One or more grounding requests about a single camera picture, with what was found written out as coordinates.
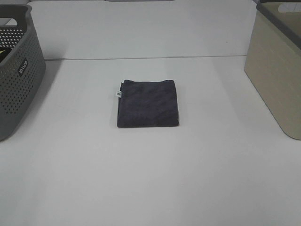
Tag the beige plastic storage bin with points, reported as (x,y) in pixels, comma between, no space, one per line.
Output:
(273,62)

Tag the dark grey towel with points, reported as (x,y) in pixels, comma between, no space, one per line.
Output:
(145,104)

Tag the black and yellow item in basket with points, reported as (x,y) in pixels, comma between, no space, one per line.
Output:
(5,54)

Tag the grey perforated plastic basket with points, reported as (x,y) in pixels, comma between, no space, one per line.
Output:
(22,74)

